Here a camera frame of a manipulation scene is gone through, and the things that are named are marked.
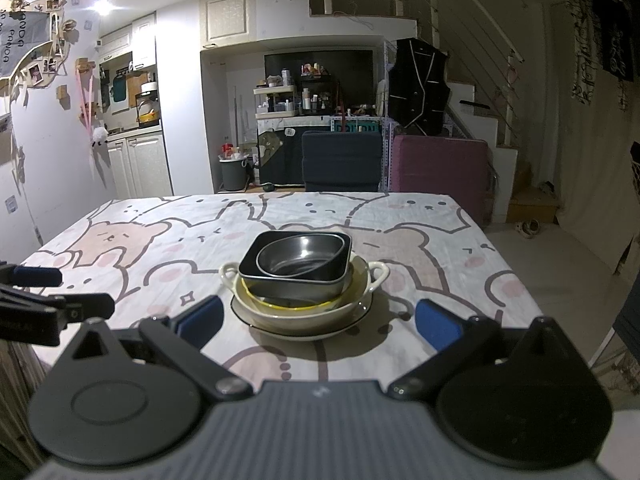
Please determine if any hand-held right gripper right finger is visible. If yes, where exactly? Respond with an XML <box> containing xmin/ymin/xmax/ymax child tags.
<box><xmin>387</xmin><ymin>299</ymin><xmax>587</xmax><ymax>402</ymax></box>

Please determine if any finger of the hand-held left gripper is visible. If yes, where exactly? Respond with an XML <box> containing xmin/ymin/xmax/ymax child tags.
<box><xmin>0</xmin><ymin>265</ymin><xmax>63</xmax><ymax>288</ymax></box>
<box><xmin>30</xmin><ymin>292</ymin><xmax>116</xmax><ymax>322</ymax></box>

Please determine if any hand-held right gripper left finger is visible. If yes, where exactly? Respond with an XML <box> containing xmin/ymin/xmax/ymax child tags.
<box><xmin>57</xmin><ymin>295</ymin><xmax>254</xmax><ymax>403</ymax></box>

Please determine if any square steel container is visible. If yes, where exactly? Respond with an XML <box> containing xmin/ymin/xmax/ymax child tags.
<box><xmin>238</xmin><ymin>231</ymin><xmax>352</xmax><ymax>301</ymax></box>

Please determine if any small floral yellow-lined bowl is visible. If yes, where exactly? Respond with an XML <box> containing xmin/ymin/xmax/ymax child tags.
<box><xmin>239</xmin><ymin>277</ymin><xmax>353</xmax><ymax>312</ymax></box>

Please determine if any white blue-rimmed square plate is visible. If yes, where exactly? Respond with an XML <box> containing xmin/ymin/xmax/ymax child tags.
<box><xmin>230</xmin><ymin>290</ymin><xmax>373</xmax><ymax>343</ymax></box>

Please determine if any cream two-handled bowl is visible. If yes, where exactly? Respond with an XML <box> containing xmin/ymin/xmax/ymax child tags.
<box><xmin>220</xmin><ymin>255</ymin><xmax>391</xmax><ymax>331</ymax></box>

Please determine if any oval steel bowl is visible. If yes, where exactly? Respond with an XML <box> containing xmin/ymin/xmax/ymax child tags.
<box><xmin>256</xmin><ymin>234</ymin><xmax>346</xmax><ymax>278</ymax></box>

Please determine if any bear-print tablecloth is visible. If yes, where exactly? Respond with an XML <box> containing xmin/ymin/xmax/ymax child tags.
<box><xmin>15</xmin><ymin>192</ymin><xmax>543</xmax><ymax>401</ymax></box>

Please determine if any grey trash bin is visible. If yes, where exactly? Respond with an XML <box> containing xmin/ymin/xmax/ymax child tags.
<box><xmin>218</xmin><ymin>155</ymin><xmax>251</xmax><ymax>192</ymax></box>

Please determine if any maroon chair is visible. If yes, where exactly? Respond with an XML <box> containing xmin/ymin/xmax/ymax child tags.
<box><xmin>390</xmin><ymin>135</ymin><xmax>493</xmax><ymax>226</ymax></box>

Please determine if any white kitchen cabinet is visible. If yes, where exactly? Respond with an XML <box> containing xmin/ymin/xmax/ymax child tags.
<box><xmin>105</xmin><ymin>132</ymin><xmax>173</xmax><ymax>198</ymax></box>

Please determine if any black lettered cabinet curtain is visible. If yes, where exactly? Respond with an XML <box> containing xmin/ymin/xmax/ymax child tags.
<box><xmin>257</xmin><ymin>127</ymin><xmax>306</xmax><ymax>186</ymax></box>

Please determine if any dark blue chair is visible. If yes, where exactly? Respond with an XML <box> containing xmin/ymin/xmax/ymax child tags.
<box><xmin>302</xmin><ymin>130</ymin><xmax>383</xmax><ymax>193</ymax></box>

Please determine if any green crate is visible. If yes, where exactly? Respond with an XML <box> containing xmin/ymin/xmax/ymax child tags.
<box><xmin>330</xmin><ymin>117</ymin><xmax>383</xmax><ymax>133</ymax></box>

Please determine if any white shelf rack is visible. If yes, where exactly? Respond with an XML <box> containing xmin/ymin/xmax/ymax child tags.
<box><xmin>252</xmin><ymin>85</ymin><xmax>301</xmax><ymax>121</ymax></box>

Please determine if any black white-trimmed vest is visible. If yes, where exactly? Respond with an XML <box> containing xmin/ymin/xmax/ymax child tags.
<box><xmin>387</xmin><ymin>37</ymin><xmax>451</xmax><ymax>136</ymax></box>

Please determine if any white upper cabinet door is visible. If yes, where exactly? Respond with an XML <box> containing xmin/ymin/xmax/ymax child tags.
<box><xmin>200</xmin><ymin>0</ymin><xmax>258</xmax><ymax>48</ymax></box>

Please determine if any stair railing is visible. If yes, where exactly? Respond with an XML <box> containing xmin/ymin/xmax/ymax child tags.
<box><xmin>305</xmin><ymin>0</ymin><xmax>526</xmax><ymax>146</ymax></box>

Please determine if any hanging floral clothing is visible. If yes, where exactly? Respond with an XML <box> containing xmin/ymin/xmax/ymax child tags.
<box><xmin>570</xmin><ymin>0</ymin><xmax>640</xmax><ymax>106</ymax></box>

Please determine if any wall photo decoration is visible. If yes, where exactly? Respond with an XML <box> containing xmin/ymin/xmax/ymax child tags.
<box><xmin>0</xmin><ymin>0</ymin><xmax>71</xmax><ymax>91</ymax></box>

